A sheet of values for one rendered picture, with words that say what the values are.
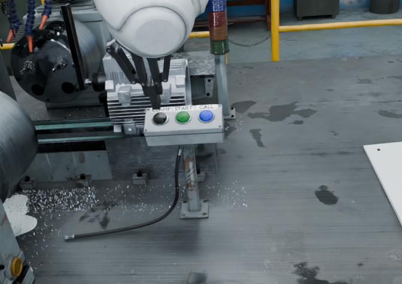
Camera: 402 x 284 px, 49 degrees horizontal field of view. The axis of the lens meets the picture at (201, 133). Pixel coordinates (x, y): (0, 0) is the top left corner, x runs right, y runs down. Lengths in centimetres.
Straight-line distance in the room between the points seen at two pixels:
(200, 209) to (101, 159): 32
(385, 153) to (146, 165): 66
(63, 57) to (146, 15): 98
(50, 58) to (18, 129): 50
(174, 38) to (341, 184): 78
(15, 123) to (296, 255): 66
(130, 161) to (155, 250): 30
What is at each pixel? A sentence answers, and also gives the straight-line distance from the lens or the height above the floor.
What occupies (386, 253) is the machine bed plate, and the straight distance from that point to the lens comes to 103.
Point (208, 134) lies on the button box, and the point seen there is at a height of 104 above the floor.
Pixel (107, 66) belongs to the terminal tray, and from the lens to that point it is 115.
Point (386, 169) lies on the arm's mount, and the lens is 126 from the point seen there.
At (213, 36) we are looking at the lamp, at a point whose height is 109.
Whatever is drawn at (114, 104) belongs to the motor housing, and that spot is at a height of 103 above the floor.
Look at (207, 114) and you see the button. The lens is 94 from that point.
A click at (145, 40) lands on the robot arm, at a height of 135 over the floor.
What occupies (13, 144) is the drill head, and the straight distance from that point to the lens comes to 99.
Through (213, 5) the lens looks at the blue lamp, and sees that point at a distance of 140.
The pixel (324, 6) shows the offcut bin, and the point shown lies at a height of 17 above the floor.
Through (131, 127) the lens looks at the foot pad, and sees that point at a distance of 115.
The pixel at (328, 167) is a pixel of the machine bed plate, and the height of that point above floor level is 80.
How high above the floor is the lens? 149
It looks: 28 degrees down
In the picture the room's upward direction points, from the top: 6 degrees counter-clockwise
